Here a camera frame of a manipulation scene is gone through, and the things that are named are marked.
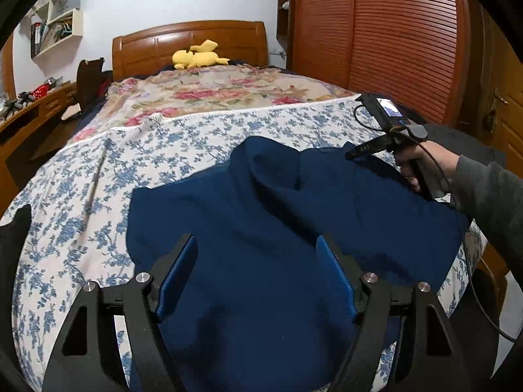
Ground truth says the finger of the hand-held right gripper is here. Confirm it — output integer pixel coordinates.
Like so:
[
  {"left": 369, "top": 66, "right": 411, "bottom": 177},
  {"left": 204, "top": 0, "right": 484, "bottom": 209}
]
[{"left": 345, "top": 137, "right": 391, "bottom": 161}]

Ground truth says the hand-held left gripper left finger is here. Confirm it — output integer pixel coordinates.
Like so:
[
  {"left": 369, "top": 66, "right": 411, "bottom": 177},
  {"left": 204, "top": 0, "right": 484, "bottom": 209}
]
[{"left": 41, "top": 234, "right": 199, "bottom": 392}]

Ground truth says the wooden bed headboard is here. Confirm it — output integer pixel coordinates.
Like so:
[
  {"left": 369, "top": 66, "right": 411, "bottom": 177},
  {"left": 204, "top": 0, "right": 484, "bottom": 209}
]
[{"left": 111, "top": 20, "right": 268, "bottom": 82}]

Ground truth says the wooden desk with cabinets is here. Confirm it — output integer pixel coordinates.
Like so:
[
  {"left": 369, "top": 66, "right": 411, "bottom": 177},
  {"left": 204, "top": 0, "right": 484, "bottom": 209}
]
[{"left": 0, "top": 79, "right": 82, "bottom": 213}]

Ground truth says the wooden louvered wardrobe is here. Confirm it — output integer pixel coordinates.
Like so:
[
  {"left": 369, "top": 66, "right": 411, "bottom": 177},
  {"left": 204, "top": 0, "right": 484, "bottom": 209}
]
[{"left": 277, "top": 0, "right": 491, "bottom": 131}]

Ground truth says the blue floral bed sheet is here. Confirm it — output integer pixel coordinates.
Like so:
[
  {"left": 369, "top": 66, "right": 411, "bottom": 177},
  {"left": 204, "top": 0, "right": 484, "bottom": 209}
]
[{"left": 0, "top": 94, "right": 487, "bottom": 392}]

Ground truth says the dark grey cloth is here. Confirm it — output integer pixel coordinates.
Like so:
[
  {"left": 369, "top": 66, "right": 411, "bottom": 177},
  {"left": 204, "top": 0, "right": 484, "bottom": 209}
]
[{"left": 421, "top": 124, "right": 507, "bottom": 168}]

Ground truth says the white paper sheet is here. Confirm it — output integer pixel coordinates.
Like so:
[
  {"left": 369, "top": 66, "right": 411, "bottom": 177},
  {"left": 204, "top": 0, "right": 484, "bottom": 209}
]
[{"left": 60, "top": 104, "right": 83, "bottom": 122}]

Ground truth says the yellow plush toy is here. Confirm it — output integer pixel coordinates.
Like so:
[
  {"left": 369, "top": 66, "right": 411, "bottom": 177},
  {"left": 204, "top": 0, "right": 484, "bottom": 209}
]
[{"left": 172, "top": 40, "right": 229, "bottom": 70}]

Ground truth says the rose patterned blanket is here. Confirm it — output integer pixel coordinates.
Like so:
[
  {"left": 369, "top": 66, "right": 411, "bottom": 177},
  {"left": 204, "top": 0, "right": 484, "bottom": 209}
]
[{"left": 67, "top": 67, "right": 356, "bottom": 139}]

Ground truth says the black cloth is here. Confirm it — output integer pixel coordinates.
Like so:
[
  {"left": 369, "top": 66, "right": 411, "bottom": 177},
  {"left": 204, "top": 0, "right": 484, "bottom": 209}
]
[{"left": 0, "top": 204, "right": 33, "bottom": 335}]

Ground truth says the white wall shelf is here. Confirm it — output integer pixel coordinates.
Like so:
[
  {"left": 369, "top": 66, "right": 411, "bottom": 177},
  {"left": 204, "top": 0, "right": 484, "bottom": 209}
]
[{"left": 28, "top": 0, "right": 88, "bottom": 60}]

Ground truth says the wooden door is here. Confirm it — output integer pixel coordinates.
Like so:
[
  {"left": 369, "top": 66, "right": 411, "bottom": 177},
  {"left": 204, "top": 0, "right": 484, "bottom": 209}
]
[{"left": 484, "top": 28, "right": 523, "bottom": 172}]

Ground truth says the person's right hand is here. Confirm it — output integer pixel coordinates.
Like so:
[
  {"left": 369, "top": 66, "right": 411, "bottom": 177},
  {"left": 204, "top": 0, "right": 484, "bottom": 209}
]
[{"left": 398, "top": 141, "right": 460, "bottom": 192}]

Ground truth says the navy blue jacket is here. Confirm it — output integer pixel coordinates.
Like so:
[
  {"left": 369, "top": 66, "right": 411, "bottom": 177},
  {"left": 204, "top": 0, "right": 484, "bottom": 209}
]
[{"left": 125, "top": 136, "right": 470, "bottom": 392}]

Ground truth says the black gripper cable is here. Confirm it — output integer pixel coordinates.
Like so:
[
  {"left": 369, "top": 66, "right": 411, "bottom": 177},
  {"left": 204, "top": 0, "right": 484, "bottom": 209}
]
[{"left": 353, "top": 104, "right": 519, "bottom": 344}]

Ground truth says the person's right forearm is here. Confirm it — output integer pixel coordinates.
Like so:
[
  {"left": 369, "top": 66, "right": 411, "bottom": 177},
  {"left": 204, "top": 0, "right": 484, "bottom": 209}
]
[{"left": 448, "top": 154, "right": 523, "bottom": 279}]

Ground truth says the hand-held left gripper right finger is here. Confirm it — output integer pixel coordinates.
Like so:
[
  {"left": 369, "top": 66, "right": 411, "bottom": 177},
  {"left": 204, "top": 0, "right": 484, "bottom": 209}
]
[{"left": 315, "top": 233, "right": 472, "bottom": 392}]

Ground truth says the dark brown chair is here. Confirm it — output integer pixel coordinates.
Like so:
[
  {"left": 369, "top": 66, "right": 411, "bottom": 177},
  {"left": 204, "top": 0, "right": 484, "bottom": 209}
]
[{"left": 77, "top": 59, "right": 107, "bottom": 109}]

